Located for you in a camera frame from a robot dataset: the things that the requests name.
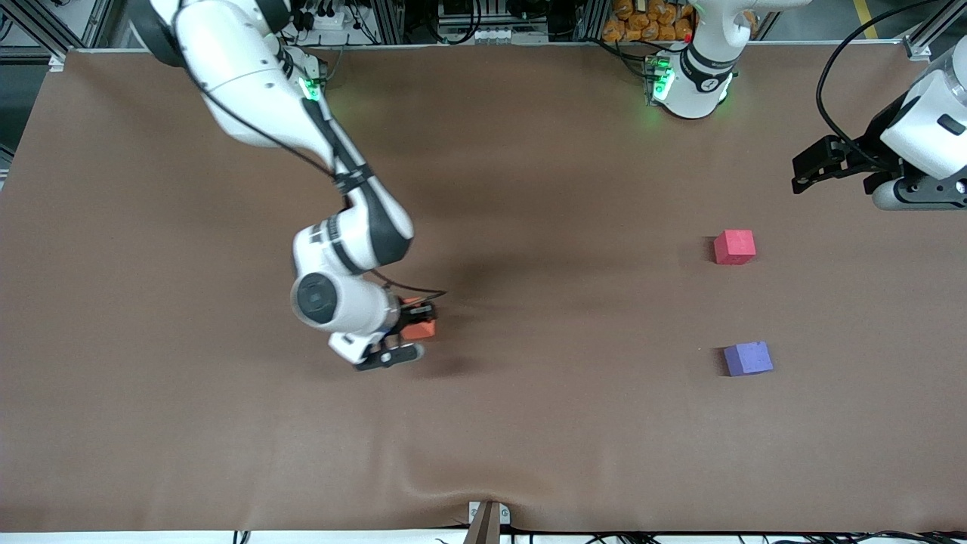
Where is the white power strip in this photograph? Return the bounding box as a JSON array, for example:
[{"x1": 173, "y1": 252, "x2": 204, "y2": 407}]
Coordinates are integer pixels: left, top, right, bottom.
[{"x1": 296, "y1": 6, "x2": 350, "y2": 32}]

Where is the grey metal clamp bracket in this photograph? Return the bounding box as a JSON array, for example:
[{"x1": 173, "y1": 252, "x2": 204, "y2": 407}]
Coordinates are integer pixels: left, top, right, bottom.
[{"x1": 462, "y1": 499, "x2": 512, "y2": 544}]

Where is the brown table cover sheet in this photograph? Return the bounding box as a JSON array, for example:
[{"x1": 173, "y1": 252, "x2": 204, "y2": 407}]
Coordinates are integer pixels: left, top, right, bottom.
[{"x1": 0, "y1": 44, "x2": 967, "y2": 534}]

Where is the purple foam block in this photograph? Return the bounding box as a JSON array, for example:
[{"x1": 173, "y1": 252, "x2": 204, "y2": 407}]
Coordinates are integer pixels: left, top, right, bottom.
[{"x1": 723, "y1": 341, "x2": 774, "y2": 378}]

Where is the pile of orange objects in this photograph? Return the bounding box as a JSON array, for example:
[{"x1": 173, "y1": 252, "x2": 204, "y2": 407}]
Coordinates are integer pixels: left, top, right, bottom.
[{"x1": 602, "y1": 0, "x2": 697, "y2": 43}]

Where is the red foam block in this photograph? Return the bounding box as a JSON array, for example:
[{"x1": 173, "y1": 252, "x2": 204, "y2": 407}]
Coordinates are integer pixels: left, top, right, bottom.
[{"x1": 713, "y1": 230, "x2": 757, "y2": 266}]

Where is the aluminium frame upright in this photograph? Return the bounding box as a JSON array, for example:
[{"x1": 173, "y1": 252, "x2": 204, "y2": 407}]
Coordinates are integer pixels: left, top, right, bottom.
[
  {"x1": 582, "y1": 0, "x2": 609, "y2": 42},
  {"x1": 378, "y1": 0, "x2": 406, "y2": 45}
]

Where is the aluminium frame profile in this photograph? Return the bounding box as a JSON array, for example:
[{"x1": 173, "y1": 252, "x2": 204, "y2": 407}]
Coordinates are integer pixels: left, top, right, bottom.
[
  {"x1": 903, "y1": 19, "x2": 967, "y2": 63},
  {"x1": 0, "y1": 0, "x2": 88, "y2": 70}
]

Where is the orange foam block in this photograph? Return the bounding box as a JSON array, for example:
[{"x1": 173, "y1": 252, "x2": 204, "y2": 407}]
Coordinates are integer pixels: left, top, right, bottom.
[{"x1": 399, "y1": 297, "x2": 439, "y2": 342}]

